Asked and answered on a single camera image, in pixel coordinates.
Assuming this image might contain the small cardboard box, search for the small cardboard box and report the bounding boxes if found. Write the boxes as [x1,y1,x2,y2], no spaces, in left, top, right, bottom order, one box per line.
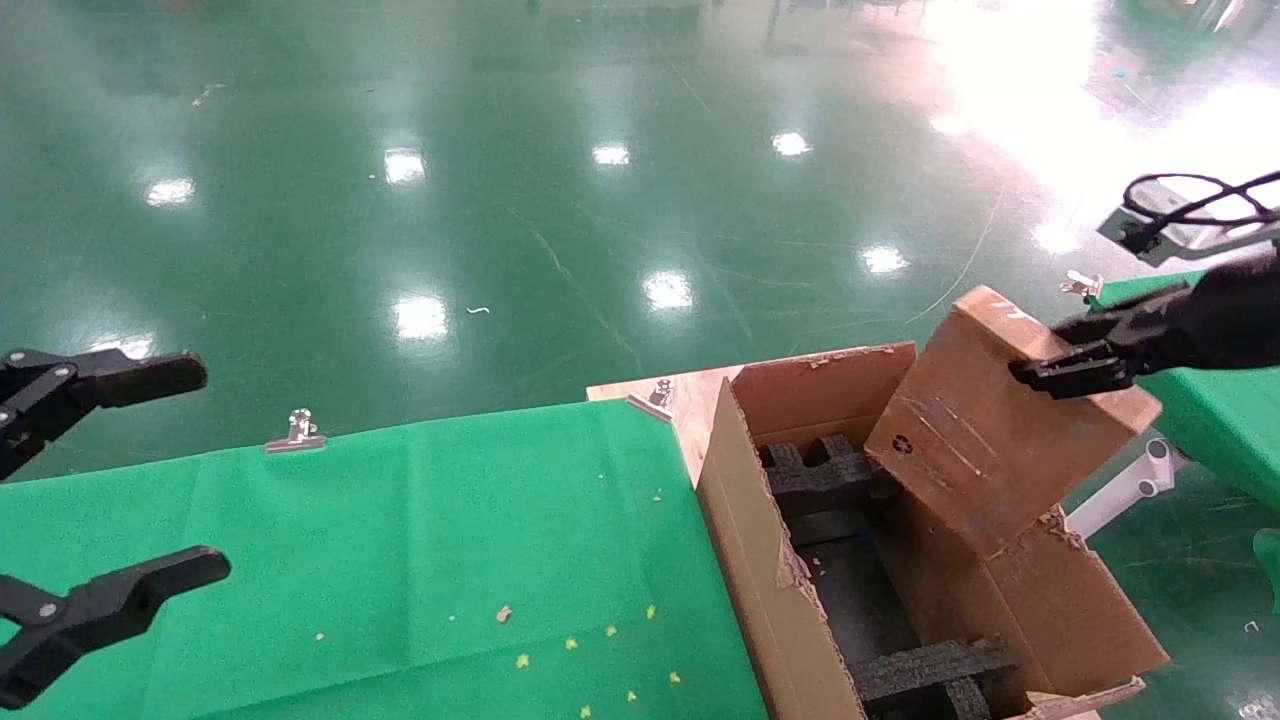
[864,286,1163,559]

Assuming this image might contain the clean green table cloth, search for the clean green table cloth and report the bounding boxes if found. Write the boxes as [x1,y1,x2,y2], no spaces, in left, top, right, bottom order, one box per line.
[1088,270,1280,513]

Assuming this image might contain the black foam insert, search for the black foam insert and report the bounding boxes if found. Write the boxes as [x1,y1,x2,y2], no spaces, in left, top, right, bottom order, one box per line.
[760,432,882,517]
[850,640,1017,720]

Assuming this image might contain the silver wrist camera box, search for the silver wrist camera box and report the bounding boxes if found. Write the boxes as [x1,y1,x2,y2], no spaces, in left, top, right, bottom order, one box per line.
[1097,203,1280,267]

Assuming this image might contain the white table leg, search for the white table leg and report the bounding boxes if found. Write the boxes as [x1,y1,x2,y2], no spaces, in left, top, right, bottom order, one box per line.
[1065,437,1174,540]

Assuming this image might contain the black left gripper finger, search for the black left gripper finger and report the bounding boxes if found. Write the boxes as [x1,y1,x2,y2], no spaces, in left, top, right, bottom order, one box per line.
[0,546,231,709]
[0,350,208,481]

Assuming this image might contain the large open cardboard carton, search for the large open cardboard carton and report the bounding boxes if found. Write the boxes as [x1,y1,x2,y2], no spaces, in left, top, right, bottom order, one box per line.
[697,342,1169,720]

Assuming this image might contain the green table cloth with scraps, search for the green table cloth with scraps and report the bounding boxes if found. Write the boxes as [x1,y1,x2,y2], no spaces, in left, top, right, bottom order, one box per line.
[0,398,769,720]

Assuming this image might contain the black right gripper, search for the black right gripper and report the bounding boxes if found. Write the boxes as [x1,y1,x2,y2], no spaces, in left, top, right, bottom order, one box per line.
[1008,255,1280,400]

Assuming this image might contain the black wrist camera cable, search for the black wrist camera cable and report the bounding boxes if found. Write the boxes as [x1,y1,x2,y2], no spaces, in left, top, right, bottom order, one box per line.
[1119,170,1280,253]

